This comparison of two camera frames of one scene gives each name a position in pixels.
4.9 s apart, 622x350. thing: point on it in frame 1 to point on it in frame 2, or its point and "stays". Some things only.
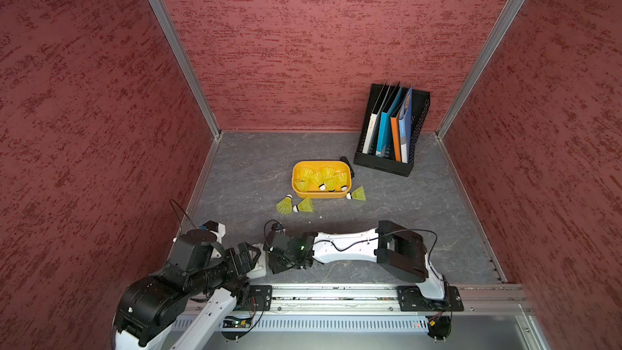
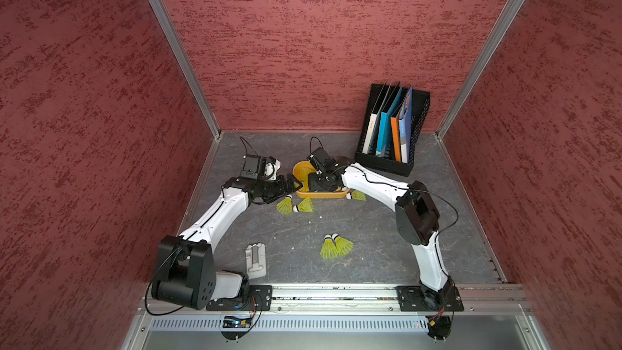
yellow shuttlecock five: [357, 194] stays
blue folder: [405, 122] stays
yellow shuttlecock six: [285, 205] stays
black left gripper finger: [249, 255] to [296, 180]
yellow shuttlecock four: [305, 205] stays
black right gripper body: [280, 262] to [318, 181]
